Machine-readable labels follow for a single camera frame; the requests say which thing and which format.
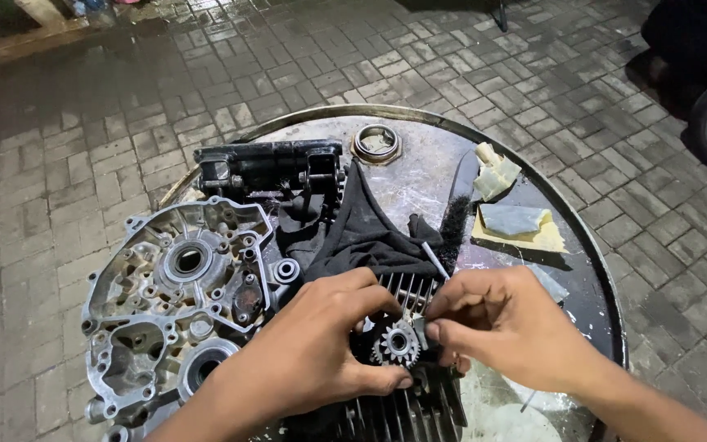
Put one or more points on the person's right hand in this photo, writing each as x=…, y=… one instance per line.
x=513, y=331

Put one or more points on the person's left hand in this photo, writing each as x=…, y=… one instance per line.
x=304, y=344

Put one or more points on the small silver gear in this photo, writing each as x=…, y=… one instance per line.
x=386, y=354

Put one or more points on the small grey sandpaper strip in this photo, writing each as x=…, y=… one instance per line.
x=420, y=326

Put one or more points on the grey sandpaper piece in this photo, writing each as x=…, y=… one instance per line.
x=513, y=220
x=550, y=283

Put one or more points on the short thin metal pin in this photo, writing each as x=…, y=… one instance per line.
x=529, y=401

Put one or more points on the yellow sandpaper sheet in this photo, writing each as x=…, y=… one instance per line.
x=537, y=240

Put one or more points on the thin silver metal rod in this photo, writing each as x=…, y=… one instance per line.
x=434, y=260

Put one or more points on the black bristle brush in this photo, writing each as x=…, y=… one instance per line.
x=455, y=233

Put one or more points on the black cloth rag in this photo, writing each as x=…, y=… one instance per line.
x=359, y=239

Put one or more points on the black finned engine cylinder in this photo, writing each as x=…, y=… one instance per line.
x=402, y=411

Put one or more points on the folded beige sandpaper piece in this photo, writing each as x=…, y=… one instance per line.
x=496, y=175

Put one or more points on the silver aluminium crankcase half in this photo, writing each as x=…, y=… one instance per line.
x=145, y=288

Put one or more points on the round metal drum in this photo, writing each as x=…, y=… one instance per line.
x=415, y=178

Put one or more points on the black metal stand leg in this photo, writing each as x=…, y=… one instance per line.
x=501, y=15

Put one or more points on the dark car body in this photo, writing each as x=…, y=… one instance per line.
x=697, y=37

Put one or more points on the black metal bracket part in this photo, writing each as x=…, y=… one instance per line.
x=261, y=161

